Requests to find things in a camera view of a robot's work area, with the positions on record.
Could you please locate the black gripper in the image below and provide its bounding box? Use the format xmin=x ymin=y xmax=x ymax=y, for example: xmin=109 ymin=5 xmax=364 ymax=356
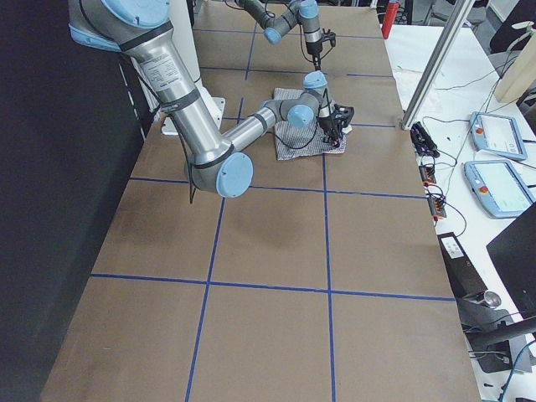
xmin=318 ymin=117 xmax=343 ymax=147
xmin=306 ymin=44 xmax=322 ymax=71

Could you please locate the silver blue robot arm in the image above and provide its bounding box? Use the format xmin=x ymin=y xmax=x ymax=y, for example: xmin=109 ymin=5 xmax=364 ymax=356
xmin=237 ymin=0 xmax=324 ymax=70
xmin=68 ymin=0 xmax=353 ymax=198

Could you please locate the black clamp tool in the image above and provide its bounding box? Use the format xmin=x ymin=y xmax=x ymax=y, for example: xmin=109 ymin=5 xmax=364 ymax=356
xmin=410 ymin=121 xmax=440 ymax=158

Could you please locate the red cylinder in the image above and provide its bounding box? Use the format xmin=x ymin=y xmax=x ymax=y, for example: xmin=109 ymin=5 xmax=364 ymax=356
xmin=381 ymin=0 xmax=399 ymax=39

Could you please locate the orange black connector block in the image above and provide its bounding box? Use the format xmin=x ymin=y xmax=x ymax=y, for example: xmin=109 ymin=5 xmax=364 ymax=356
xmin=427 ymin=193 xmax=446 ymax=222

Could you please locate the far teach pendant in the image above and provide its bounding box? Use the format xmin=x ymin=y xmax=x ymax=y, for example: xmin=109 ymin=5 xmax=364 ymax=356
xmin=470 ymin=111 xmax=528 ymax=161

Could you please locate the teach pendant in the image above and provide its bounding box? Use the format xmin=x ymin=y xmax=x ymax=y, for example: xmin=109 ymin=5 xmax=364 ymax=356
xmin=470 ymin=111 xmax=528 ymax=161
xmin=463 ymin=160 xmax=535 ymax=219

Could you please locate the near teach pendant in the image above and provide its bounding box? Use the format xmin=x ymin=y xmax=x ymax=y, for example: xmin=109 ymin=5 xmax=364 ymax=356
xmin=463 ymin=160 xmax=535 ymax=219

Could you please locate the black box white label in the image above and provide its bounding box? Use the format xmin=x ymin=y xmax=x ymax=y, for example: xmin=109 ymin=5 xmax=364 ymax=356
xmin=437 ymin=232 xmax=487 ymax=298

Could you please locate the black monitor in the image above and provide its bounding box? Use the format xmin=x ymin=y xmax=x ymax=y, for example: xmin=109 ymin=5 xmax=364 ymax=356
xmin=487 ymin=204 xmax=536 ymax=317

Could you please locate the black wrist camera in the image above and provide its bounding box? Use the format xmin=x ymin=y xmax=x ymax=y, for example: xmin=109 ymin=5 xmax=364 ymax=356
xmin=332 ymin=104 xmax=354 ymax=130
xmin=322 ymin=29 xmax=337 ymax=48

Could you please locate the aluminium frame post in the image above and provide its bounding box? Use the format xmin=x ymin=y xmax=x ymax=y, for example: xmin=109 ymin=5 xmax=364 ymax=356
xmin=400 ymin=0 xmax=475 ymax=130

